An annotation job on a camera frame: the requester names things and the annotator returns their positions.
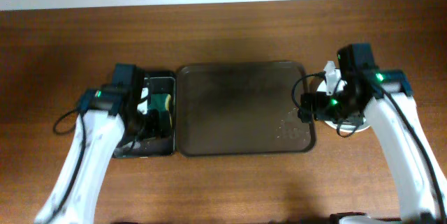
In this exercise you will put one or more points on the small black tray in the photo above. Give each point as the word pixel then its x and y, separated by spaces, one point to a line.
pixel 158 82

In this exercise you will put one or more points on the pale green plate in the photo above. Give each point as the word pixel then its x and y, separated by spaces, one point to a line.
pixel 345 127

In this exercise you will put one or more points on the green and yellow sponge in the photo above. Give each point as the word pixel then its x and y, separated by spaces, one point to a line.
pixel 160 105

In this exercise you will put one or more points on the brown plastic serving tray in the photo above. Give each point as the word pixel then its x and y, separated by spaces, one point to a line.
pixel 240 109

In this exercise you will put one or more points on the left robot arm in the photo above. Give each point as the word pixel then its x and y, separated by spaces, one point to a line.
pixel 130 117

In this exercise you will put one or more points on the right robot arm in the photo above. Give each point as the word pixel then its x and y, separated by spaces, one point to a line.
pixel 357 92

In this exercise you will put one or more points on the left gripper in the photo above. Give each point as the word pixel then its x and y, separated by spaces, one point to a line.
pixel 140 126

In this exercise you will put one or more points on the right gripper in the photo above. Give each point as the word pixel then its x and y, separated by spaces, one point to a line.
pixel 315 107

